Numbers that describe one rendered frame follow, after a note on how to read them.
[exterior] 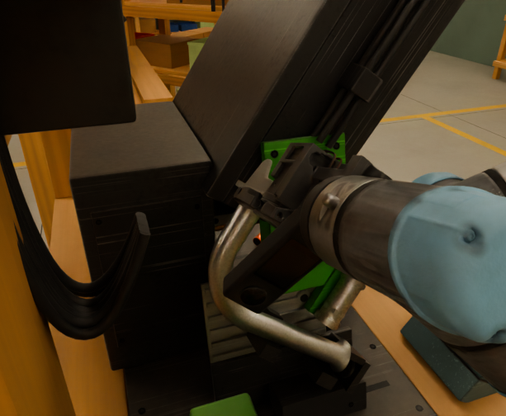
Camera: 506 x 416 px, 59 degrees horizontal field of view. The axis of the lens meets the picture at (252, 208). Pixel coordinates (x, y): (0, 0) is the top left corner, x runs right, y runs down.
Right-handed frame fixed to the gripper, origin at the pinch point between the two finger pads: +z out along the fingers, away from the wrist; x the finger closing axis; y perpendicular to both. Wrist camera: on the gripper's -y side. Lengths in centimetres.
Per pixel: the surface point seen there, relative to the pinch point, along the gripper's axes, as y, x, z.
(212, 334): -17.3, -7.3, 6.3
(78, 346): -35.4, 2.9, 29.0
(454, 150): 155, -229, 266
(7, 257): -13.2, 19.6, -16.8
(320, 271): -2.0, -14.9, 3.3
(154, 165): -1.9, 11.5, 8.1
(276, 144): 8.4, 1.2, 2.0
